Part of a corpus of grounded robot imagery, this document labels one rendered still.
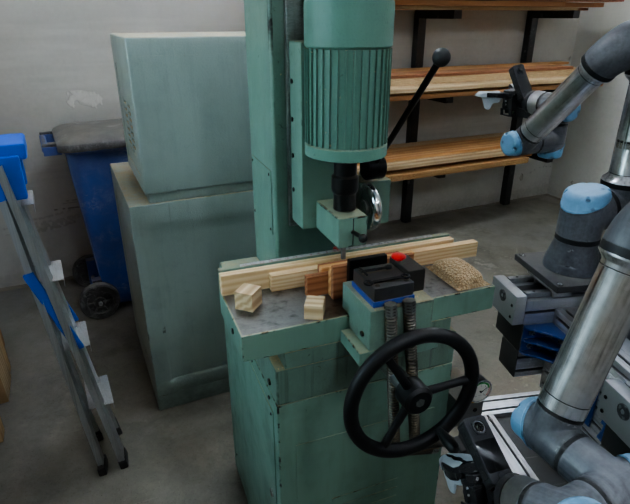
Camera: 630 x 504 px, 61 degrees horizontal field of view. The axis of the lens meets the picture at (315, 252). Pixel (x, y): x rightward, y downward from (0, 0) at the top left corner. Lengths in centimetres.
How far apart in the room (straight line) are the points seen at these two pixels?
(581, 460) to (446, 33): 351
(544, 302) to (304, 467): 78
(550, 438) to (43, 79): 293
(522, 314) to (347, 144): 76
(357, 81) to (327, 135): 12
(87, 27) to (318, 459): 259
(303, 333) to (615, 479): 58
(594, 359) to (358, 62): 65
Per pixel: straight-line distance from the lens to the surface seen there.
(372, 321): 103
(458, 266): 129
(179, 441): 219
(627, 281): 88
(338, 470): 138
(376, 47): 107
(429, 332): 99
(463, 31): 422
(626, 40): 153
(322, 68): 107
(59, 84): 329
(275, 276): 119
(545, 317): 163
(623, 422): 128
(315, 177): 125
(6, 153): 165
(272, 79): 128
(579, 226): 157
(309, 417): 123
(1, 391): 260
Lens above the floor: 147
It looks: 24 degrees down
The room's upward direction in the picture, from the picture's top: straight up
